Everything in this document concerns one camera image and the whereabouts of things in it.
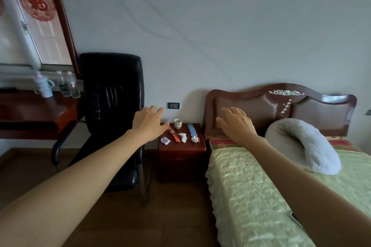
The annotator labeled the round red paper cutting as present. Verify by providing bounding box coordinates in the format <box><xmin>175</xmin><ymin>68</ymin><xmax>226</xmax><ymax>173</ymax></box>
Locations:
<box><xmin>19</xmin><ymin>0</ymin><xmax>57</xmax><ymax>22</ymax></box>

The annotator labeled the green quilted bedspread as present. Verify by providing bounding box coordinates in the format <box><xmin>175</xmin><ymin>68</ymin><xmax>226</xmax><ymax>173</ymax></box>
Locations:
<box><xmin>205</xmin><ymin>148</ymin><xmax>371</xmax><ymax>247</ymax></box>

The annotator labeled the clear plastic water bottle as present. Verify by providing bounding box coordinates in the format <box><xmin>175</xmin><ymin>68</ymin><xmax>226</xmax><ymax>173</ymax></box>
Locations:
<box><xmin>56</xmin><ymin>70</ymin><xmax>71</xmax><ymax>97</ymax></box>
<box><xmin>66</xmin><ymin>71</ymin><xmax>81</xmax><ymax>99</ymax></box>

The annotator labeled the window with wooden frame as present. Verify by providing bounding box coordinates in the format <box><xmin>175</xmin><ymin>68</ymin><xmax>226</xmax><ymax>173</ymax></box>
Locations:
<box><xmin>0</xmin><ymin>0</ymin><xmax>81</xmax><ymax>78</ymax></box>

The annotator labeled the person's right forearm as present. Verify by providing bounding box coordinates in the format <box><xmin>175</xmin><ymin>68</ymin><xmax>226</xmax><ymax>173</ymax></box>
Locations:
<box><xmin>249</xmin><ymin>136</ymin><xmax>371</xmax><ymax>247</ymax></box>

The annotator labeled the white fluffy pillow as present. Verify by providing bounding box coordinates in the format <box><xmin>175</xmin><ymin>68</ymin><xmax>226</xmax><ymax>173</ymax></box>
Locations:
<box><xmin>264</xmin><ymin>118</ymin><xmax>342</xmax><ymax>176</ymax></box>

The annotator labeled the orange snack packet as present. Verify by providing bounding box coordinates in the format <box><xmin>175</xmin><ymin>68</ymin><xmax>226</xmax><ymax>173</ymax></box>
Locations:
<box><xmin>168</xmin><ymin>127</ymin><xmax>181</xmax><ymax>143</ymax></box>

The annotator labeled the white lidded mug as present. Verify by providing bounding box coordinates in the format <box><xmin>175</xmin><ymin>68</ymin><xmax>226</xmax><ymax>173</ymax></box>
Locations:
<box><xmin>32</xmin><ymin>71</ymin><xmax>55</xmax><ymax>98</ymax></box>

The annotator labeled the dark red wooden desk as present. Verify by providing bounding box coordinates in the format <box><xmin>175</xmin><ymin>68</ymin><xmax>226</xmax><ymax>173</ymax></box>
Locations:
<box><xmin>0</xmin><ymin>89</ymin><xmax>85</xmax><ymax>140</ymax></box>

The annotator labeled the red wooden nightstand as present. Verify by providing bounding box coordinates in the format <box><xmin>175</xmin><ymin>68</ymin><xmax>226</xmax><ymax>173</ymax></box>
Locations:
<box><xmin>158</xmin><ymin>123</ymin><xmax>207</xmax><ymax>183</ymax></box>

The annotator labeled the person's left forearm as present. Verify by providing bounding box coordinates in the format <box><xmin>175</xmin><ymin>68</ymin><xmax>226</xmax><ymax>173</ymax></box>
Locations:
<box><xmin>0</xmin><ymin>129</ymin><xmax>146</xmax><ymax>247</ymax></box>

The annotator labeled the brown padded bed headboard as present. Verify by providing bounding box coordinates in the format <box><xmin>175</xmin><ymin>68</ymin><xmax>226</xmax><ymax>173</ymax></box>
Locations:
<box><xmin>202</xmin><ymin>83</ymin><xmax>358</xmax><ymax>141</ymax></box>

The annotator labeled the person's right hand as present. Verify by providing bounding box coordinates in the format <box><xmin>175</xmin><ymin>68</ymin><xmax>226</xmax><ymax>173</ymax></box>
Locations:
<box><xmin>216</xmin><ymin>107</ymin><xmax>266</xmax><ymax>148</ymax></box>

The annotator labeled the person's left hand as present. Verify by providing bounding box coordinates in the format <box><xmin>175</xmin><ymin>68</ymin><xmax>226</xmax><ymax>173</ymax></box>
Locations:
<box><xmin>132</xmin><ymin>106</ymin><xmax>170</xmax><ymax>144</ymax></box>

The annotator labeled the black leather office chair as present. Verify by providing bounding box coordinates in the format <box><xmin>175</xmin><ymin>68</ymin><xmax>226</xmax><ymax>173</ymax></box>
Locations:
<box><xmin>51</xmin><ymin>52</ymin><xmax>150</xmax><ymax>206</ymax></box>

